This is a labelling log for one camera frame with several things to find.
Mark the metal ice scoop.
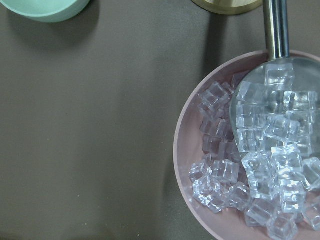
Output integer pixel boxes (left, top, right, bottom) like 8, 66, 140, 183
230, 0, 320, 159

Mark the pink bowl of ice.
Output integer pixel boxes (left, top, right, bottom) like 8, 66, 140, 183
172, 49, 320, 240

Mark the mint green bowl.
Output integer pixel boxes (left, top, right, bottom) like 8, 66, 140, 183
0, 0, 90, 23

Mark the wooden mug tree stand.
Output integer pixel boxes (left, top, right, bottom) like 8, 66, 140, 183
192, 0, 263, 16

